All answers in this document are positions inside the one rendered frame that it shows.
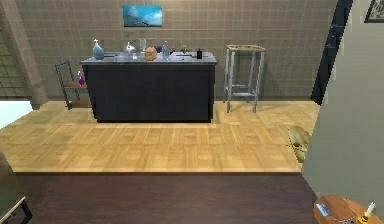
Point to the purple spray bottle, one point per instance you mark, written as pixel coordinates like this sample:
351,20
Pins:
81,79

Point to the blue sky framed picture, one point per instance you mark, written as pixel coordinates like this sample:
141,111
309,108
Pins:
142,15

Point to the clear plastic bottle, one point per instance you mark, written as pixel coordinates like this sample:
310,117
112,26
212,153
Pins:
165,50

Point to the grey blue remote control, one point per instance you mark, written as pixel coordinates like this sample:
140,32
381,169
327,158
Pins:
323,209

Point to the small green plant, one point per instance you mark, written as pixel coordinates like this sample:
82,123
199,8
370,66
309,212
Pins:
184,49

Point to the white candle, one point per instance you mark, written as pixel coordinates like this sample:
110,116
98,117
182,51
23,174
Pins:
369,210

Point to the black kitchen island counter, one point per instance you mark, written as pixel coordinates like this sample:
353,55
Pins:
150,91

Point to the brown paper bag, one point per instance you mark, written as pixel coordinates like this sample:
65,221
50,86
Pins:
150,53

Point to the black framed furniture corner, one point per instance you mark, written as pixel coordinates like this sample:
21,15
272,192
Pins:
18,210

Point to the black door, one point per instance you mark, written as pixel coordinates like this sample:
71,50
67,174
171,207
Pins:
331,50

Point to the round wooden side table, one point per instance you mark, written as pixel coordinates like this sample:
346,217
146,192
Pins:
340,210

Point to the blue spray bottle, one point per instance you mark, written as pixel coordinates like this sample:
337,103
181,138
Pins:
98,51

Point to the grey metal stool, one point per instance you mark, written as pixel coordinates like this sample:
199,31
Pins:
244,73

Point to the small black bottle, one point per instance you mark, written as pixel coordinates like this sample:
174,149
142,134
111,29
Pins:
199,53

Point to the dark framed wall picture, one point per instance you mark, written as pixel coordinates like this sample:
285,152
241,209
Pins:
376,10

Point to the clear glass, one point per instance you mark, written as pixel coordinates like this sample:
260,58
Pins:
143,44

